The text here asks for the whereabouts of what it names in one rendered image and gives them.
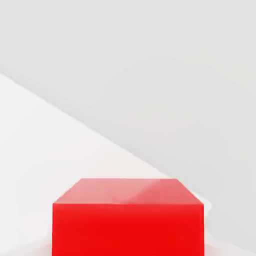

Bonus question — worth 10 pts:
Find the small red cube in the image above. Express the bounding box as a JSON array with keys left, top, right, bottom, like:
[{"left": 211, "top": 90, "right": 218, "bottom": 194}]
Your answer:
[{"left": 51, "top": 177, "right": 205, "bottom": 256}]

